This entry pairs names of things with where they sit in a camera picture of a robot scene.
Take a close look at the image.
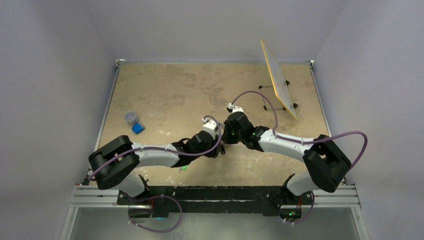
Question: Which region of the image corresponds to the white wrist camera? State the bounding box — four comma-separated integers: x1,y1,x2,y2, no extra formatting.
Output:
202,120,219,137
226,102,244,114

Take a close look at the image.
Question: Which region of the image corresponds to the metal whiteboard stand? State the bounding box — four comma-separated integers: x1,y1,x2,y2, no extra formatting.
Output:
257,80,299,112

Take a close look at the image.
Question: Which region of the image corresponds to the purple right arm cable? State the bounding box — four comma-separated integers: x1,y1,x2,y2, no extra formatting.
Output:
230,90,369,170

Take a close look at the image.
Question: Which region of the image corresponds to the aluminium table rail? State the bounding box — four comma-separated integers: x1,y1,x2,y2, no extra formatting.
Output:
59,59,127,240

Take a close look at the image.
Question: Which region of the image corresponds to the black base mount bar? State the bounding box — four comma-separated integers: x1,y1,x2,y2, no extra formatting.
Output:
117,185,313,219

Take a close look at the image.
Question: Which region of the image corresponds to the black key tag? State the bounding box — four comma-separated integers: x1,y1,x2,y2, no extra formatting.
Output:
220,145,226,155

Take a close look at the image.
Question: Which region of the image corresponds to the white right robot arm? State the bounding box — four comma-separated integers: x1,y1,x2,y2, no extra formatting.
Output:
222,111,352,204

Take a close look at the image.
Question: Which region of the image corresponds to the clear jar of paperclips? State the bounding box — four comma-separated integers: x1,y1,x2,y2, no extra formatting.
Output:
124,110,139,126

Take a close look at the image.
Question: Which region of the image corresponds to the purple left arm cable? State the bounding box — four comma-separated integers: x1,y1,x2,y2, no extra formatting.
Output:
88,115,222,181

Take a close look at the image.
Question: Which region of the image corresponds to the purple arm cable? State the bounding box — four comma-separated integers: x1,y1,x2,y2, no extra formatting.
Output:
230,90,369,170
88,115,222,181

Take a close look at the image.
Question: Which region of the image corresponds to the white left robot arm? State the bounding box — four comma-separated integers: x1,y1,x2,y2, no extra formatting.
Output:
88,130,222,205

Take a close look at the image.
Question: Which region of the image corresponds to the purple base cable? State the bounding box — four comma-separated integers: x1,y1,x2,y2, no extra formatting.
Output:
127,194,184,233

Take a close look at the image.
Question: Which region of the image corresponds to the blue box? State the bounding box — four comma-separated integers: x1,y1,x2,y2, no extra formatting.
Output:
131,122,145,134

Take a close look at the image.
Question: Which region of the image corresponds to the yellow framed whiteboard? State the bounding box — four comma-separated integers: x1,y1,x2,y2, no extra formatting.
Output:
260,39,298,120

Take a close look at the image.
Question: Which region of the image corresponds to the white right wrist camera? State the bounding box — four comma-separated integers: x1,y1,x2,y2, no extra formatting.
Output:
226,102,244,114

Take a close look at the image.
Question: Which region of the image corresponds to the green key tag with key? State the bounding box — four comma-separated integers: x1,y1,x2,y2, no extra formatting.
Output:
179,166,188,173

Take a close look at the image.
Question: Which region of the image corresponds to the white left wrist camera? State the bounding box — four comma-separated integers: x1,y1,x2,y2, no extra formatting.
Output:
202,120,219,137

